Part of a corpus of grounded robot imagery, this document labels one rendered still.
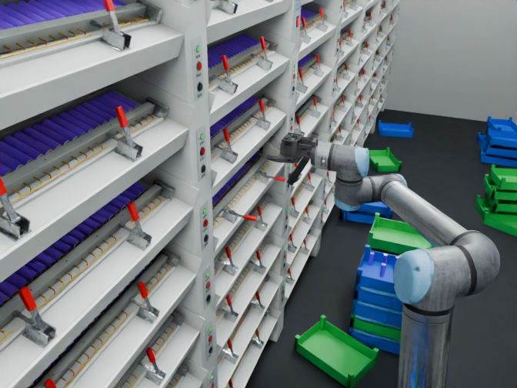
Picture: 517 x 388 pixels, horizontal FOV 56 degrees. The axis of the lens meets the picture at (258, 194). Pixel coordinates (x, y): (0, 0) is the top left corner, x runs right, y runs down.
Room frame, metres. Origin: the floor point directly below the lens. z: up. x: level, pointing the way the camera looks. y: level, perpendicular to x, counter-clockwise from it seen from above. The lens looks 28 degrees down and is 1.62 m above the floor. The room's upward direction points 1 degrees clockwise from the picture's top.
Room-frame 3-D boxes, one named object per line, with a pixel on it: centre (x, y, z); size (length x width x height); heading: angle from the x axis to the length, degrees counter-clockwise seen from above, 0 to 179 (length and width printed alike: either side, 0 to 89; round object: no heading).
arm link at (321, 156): (1.46, -0.21, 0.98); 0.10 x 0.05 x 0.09; 160
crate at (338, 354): (1.52, -0.35, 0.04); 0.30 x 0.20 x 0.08; 46
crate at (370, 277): (1.66, -0.59, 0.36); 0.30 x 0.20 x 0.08; 70
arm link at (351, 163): (1.44, -0.29, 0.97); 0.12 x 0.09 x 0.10; 70
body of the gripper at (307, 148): (1.49, -0.13, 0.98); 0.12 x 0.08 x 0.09; 70
